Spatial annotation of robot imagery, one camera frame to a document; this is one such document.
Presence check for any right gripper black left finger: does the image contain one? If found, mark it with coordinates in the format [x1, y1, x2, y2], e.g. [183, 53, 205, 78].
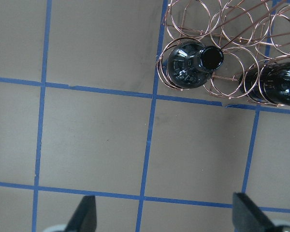
[65, 195, 97, 232]

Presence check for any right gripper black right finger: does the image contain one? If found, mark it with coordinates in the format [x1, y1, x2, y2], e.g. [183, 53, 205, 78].
[232, 192, 278, 232]

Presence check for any dark wine bottle in basket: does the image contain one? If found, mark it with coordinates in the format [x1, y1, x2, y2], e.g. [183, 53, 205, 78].
[166, 41, 224, 89]

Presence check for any copper wire wine basket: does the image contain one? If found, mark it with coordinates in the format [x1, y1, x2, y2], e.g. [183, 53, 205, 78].
[156, 0, 290, 106]

